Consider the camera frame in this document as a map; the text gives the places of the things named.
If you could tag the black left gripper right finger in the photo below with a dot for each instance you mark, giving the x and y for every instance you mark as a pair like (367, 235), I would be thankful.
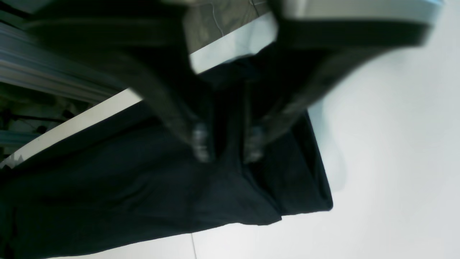
(318, 44)

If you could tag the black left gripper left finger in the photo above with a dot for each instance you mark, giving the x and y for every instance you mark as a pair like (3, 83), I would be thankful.
(141, 44)

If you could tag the dark navy T-shirt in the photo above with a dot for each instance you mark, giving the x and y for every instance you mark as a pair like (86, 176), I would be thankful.
(127, 179)

